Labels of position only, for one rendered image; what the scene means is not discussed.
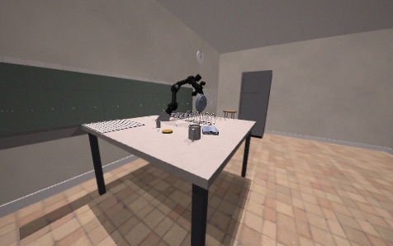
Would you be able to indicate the dark grey tiled wall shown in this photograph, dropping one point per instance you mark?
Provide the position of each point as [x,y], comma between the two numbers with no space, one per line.
[40,104]

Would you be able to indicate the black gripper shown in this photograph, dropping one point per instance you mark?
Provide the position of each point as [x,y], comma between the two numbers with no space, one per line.
[198,88]

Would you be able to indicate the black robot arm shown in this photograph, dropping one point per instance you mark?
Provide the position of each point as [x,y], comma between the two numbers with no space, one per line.
[189,80]

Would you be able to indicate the grey ribbed draining mat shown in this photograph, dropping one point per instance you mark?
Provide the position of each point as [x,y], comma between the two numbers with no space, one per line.
[113,124]

